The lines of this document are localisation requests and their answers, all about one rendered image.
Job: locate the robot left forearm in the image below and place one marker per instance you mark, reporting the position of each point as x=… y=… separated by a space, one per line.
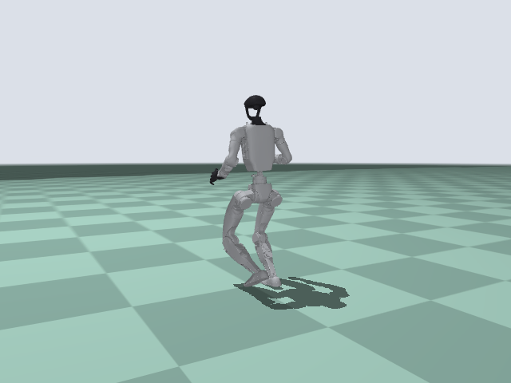
x=224 y=171

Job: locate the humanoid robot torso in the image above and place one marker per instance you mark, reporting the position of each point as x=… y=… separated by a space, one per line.
x=258 y=151

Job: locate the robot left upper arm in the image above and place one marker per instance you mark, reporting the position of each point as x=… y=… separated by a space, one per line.
x=234 y=146

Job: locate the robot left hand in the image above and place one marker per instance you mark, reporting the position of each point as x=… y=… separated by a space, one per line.
x=214 y=176

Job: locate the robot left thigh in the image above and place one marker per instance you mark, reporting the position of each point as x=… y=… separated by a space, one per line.
x=241 y=200

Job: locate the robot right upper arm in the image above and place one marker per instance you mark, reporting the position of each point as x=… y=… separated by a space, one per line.
x=282 y=146

